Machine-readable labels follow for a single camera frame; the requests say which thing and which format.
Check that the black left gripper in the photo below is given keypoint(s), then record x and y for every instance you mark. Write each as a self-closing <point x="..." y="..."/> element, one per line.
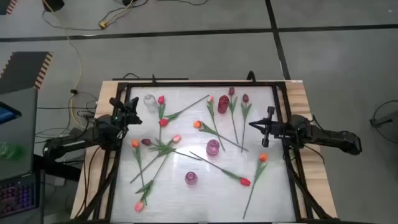
<point x="126" y="115"/>

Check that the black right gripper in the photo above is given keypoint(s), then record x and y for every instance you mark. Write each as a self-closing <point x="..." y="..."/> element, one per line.
<point x="273" y="127"/>

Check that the orange artificial tulip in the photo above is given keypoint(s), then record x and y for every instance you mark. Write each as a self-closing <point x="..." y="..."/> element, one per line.
<point x="135" y="143"/>
<point x="197" y="124"/>
<point x="263" y="157"/>

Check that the dark red artificial tulip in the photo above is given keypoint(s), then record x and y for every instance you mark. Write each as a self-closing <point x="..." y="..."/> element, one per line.
<point x="245" y="98"/>
<point x="231" y="91"/>
<point x="146" y="142"/>

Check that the pink artificial tulip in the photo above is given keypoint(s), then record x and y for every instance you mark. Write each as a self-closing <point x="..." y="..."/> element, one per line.
<point x="176" y="138"/>
<point x="139" y="206"/>
<point x="211" y="99"/>

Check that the pink wavy glass vase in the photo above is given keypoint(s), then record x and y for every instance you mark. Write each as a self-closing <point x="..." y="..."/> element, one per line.
<point x="191" y="179"/>

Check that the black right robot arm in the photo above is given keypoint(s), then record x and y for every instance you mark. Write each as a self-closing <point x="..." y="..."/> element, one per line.
<point x="329" y="138"/>

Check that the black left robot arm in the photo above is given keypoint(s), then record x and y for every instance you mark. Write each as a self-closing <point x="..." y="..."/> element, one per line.
<point x="77" y="140"/>

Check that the clear glass bottle vase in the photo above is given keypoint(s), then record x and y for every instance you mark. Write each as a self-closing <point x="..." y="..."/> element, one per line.
<point x="150" y="104"/>

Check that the red ribbed glass vase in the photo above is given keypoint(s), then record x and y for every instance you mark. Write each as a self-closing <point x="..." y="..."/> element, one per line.
<point x="223" y="105"/>

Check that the pink ribbed glass vase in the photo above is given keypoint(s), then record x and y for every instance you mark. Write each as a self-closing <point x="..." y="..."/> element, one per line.
<point x="212" y="147"/>

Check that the grey desk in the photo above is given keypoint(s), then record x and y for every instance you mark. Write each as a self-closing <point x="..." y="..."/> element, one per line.
<point x="21" y="130"/>

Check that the black foam mat striped edge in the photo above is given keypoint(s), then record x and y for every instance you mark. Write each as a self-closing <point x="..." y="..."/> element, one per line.
<point x="21" y="71"/>
<point x="4" y="5"/>

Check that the black tablet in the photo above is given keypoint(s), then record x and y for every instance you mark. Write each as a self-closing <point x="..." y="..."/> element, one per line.
<point x="7" y="113"/>

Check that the green plastic bottle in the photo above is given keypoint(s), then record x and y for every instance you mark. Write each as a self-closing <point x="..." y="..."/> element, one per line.
<point x="9" y="152"/>

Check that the black round object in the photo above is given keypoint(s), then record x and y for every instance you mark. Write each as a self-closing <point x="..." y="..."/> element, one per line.
<point x="54" y="4"/>

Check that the keyboard with purple lights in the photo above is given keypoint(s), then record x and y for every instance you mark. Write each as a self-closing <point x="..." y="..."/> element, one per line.
<point x="18" y="196"/>

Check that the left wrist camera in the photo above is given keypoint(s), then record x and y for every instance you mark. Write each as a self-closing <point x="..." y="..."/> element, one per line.
<point x="115" y="102"/>

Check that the black metal table frame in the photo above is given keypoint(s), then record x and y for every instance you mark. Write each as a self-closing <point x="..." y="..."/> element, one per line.
<point x="202" y="84"/>

